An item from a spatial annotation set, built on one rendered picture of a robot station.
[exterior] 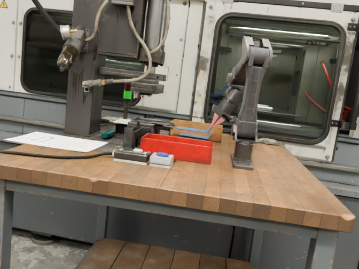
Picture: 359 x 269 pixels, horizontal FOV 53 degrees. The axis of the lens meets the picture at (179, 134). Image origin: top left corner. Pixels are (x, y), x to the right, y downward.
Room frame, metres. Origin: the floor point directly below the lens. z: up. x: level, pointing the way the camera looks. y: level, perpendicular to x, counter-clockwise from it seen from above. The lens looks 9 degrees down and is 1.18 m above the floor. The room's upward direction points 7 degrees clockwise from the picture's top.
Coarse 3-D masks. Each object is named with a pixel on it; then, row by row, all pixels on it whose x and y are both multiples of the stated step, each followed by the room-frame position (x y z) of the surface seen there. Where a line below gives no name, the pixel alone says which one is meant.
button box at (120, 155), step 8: (0, 152) 1.02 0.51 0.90; (8, 152) 1.02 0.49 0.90; (16, 152) 1.02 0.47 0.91; (104, 152) 1.13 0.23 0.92; (112, 152) 1.13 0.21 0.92; (120, 152) 1.09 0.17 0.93; (128, 152) 1.10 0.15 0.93; (136, 152) 1.10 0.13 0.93; (144, 152) 1.13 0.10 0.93; (120, 160) 1.09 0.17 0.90; (128, 160) 1.09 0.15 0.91; (136, 160) 1.09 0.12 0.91; (144, 160) 1.09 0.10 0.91
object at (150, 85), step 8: (152, 64) 1.46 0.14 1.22; (104, 72) 1.46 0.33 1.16; (112, 72) 1.46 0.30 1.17; (120, 72) 1.46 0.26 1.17; (128, 72) 1.45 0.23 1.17; (136, 72) 1.45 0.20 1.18; (144, 72) 1.45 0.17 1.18; (152, 72) 1.47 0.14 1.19; (144, 80) 1.44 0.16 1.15; (152, 80) 1.43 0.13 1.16; (160, 80) 1.44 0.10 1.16; (136, 88) 1.38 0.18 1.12; (144, 88) 1.38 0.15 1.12; (152, 88) 1.38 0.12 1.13; (160, 88) 1.46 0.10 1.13; (136, 96) 1.41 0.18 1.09
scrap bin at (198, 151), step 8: (144, 136) 1.26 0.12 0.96; (152, 136) 1.34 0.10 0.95; (160, 136) 1.33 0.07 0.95; (168, 136) 1.33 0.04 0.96; (144, 144) 1.22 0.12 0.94; (152, 144) 1.22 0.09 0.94; (160, 144) 1.22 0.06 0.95; (168, 144) 1.21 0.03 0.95; (176, 144) 1.21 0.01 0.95; (184, 144) 1.21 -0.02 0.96; (192, 144) 1.32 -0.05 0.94; (200, 144) 1.32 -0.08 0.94; (208, 144) 1.32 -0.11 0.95; (152, 152) 1.22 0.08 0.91; (168, 152) 1.21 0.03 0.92; (176, 152) 1.21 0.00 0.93; (184, 152) 1.21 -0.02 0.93; (192, 152) 1.21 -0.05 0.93; (200, 152) 1.20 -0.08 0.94; (208, 152) 1.20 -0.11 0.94; (184, 160) 1.21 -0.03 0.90; (192, 160) 1.21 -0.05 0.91; (200, 160) 1.20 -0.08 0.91; (208, 160) 1.20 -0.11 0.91
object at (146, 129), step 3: (129, 126) 1.39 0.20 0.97; (132, 126) 1.39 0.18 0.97; (141, 126) 1.39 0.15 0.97; (144, 129) 1.38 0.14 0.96; (147, 129) 1.38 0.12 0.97; (150, 129) 1.38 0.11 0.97; (153, 129) 1.41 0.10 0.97; (156, 129) 1.52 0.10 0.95; (144, 132) 1.38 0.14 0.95; (147, 132) 1.38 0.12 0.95; (150, 132) 1.38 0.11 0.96; (153, 132) 1.41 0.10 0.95; (156, 132) 1.52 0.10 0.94; (159, 132) 1.57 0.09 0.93; (138, 138) 1.39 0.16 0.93; (138, 141) 1.39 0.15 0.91; (138, 144) 1.39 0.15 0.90
